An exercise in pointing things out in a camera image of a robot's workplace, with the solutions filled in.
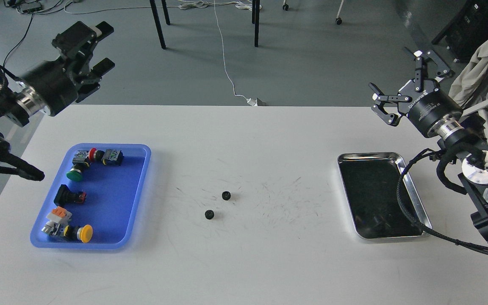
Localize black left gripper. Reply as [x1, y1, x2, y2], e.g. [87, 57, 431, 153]
[19, 21, 116, 116]

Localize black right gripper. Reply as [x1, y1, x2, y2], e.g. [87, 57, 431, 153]
[369, 47, 465, 139]

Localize black gear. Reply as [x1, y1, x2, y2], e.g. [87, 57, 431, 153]
[205, 210, 215, 220]
[221, 191, 232, 201]

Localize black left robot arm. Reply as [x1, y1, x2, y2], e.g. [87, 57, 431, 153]
[0, 21, 115, 181]

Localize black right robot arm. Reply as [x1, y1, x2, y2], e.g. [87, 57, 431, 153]
[369, 50, 488, 255]

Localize silver metal tray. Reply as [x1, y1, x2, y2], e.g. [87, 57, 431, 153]
[337, 152, 431, 241]

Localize blue plastic tray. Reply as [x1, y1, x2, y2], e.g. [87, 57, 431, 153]
[30, 143, 151, 250]

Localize orange grey contact block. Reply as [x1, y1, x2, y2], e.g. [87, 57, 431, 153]
[41, 206, 73, 236]

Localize grey power adapter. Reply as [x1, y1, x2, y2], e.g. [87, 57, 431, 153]
[247, 98, 266, 107]

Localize black table legs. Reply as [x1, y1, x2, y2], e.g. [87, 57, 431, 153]
[149, 0, 261, 49]

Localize black floor cable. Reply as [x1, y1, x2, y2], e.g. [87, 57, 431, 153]
[0, 0, 75, 72]

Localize red push button switch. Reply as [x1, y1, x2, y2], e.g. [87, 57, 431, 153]
[87, 147, 124, 166]

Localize green push button switch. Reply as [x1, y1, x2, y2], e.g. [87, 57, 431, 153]
[66, 150, 91, 182]

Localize white floor cable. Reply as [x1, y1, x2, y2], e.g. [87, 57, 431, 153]
[178, 0, 263, 106]

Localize black push button switch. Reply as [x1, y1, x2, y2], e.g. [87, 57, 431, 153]
[53, 185, 87, 207]

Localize yellow push button switch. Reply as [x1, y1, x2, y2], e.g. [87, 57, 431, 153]
[56, 225, 94, 243]

